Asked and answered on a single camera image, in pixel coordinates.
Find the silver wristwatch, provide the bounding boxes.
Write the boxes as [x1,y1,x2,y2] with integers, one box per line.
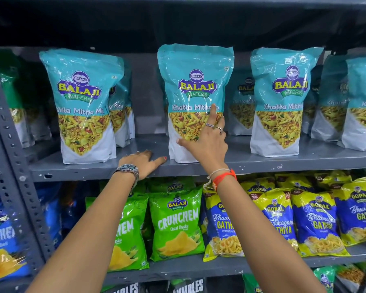
[114,164,140,190]

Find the person's left forearm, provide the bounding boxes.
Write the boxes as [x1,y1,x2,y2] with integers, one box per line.
[27,171,138,293]

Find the white thread bracelet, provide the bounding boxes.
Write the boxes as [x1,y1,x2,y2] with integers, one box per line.
[203,168,232,192]

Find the teal mix snack pouch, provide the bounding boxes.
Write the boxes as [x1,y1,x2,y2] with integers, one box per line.
[157,43,235,164]

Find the person's right forearm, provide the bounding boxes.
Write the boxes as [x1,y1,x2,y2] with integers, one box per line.
[213,175,327,293]

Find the small green snack packet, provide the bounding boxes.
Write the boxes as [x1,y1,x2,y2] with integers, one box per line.
[242,273,261,293]
[312,266,338,293]

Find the person's right hand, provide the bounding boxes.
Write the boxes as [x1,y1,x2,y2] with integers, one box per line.
[176,103,231,175]

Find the person's left hand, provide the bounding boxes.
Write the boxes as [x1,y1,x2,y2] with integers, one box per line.
[119,151,168,180]

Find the orange wristband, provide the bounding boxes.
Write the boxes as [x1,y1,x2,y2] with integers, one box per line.
[212,169,237,191]

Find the row of teal pouches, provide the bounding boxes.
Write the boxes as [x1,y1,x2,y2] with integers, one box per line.
[39,47,366,165]

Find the blue chip packet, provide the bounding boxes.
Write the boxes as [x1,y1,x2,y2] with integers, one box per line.
[0,206,31,284]
[36,182,63,248]

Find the clear yellow snack packet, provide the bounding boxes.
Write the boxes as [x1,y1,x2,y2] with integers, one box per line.
[335,263,366,293]

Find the row of blue yellow packets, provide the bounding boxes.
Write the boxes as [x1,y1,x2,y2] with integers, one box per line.
[201,170,366,262]

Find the grey metal shelf board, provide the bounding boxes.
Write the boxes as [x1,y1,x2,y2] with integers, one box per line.
[0,0,366,55]
[29,133,366,183]
[103,240,366,286]

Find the dark green snack pouch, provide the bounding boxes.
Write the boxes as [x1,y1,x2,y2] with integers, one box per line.
[0,50,32,149]

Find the black snack packet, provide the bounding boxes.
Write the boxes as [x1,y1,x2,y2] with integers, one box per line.
[101,282,141,293]
[170,278,207,293]

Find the bright green chip packet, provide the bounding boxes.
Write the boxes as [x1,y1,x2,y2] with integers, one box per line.
[147,176,197,194]
[148,186,206,262]
[85,193,150,272]

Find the grey perforated metal upright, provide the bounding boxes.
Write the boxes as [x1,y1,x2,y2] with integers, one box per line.
[0,46,56,275]

